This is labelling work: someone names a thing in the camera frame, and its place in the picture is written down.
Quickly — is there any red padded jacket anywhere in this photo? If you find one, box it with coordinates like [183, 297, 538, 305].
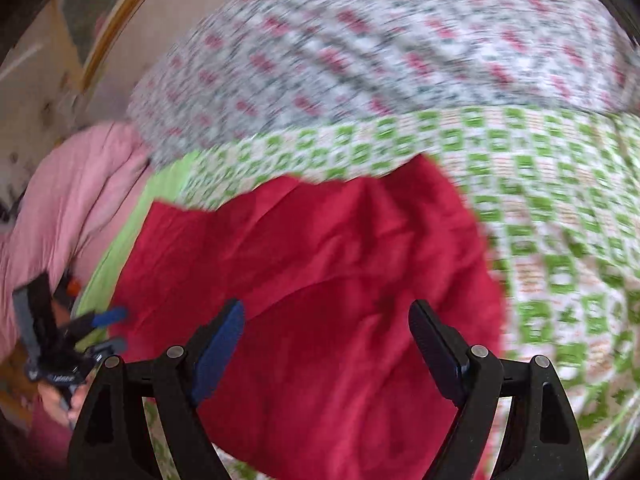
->
[113, 155, 506, 479]

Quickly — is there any pink blanket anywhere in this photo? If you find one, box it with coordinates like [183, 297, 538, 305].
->
[1, 122, 151, 358]

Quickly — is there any green white patterned quilt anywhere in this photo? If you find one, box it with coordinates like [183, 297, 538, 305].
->
[74, 106, 639, 479]

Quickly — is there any floral white pink bedsheet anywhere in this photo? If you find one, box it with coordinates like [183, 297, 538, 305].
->
[128, 0, 639, 167]

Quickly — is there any gold framed picture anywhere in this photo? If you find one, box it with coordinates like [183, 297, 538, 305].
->
[55, 0, 144, 91]

